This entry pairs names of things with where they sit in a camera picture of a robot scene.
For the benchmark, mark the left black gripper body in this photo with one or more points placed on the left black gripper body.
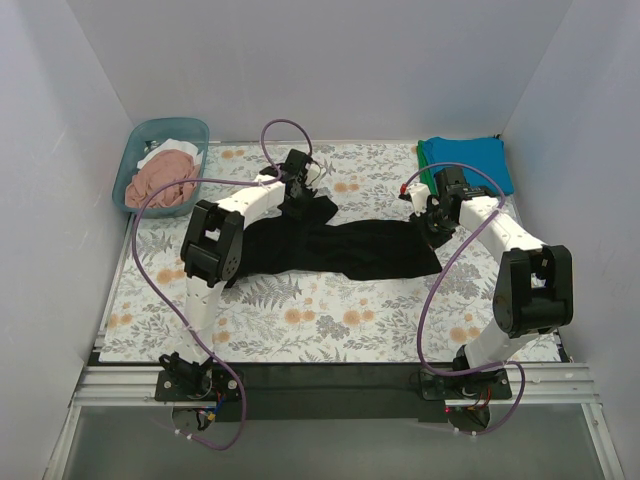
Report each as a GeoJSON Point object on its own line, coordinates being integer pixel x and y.
{"type": "Point", "coordinates": [298, 197]}

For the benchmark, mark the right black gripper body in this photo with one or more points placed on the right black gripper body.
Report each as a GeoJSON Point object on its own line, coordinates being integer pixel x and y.
{"type": "Point", "coordinates": [435, 223]}

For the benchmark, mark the black t shirt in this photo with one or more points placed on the black t shirt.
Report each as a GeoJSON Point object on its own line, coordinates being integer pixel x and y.
{"type": "Point", "coordinates": [364, 250]}

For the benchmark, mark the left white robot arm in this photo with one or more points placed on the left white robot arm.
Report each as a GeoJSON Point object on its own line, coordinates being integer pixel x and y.
{"type": "Point", "coordinates": [212, 253]}

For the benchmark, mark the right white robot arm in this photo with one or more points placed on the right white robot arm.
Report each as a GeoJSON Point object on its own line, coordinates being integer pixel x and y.
{"type": "Point", "coordinates": [533, 294]}

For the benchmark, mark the folded blue t shirt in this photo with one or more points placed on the folded blue t shirt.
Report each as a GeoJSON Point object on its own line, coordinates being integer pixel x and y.
{"type": "Point", "coordinates": [486, 154]}

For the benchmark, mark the floral patterned table mat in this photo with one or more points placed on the floral patterned table mat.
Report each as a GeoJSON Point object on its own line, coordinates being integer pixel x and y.
{"type": "Point", "coordinates": [311, 317]}

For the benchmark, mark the white t shirt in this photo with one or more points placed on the white t shirt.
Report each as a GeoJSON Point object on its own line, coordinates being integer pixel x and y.
{"type": "Point", "coordinates": [172, 144]}

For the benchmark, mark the teal plastic laundry bin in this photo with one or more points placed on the teal plastic laundry bin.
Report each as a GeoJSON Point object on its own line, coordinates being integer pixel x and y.
{"type": "Point", "coordinates": [148, 137]}

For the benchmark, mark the pink t shirt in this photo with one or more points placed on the pink t shirt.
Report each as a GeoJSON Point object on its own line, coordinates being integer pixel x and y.
{"type": "Point", "coordinates": [163, 168]}

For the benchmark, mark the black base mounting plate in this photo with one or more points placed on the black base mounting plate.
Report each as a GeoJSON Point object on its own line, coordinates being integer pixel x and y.
{"type": "Point", "coordinates": [327, 391]}

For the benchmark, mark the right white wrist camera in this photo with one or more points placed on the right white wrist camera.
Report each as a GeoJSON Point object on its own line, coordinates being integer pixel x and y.
{"type": "Point", "coordinates": [417, 195]}

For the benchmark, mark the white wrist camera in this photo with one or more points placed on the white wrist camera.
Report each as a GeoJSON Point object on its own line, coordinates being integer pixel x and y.
{"type": "Point", "coordinates": [417, 195]}
{"type": "Point", "coordinates": [315, 174]}

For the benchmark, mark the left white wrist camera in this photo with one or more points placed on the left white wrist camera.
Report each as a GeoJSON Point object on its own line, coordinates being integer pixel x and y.
{"type": "Point", "coordinates": [315, 174]}

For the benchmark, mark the aluminium frame rail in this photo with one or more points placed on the aluminium frame rail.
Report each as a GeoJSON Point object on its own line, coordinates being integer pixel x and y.
{"type": "Point", "coordinates": [545, 383]}

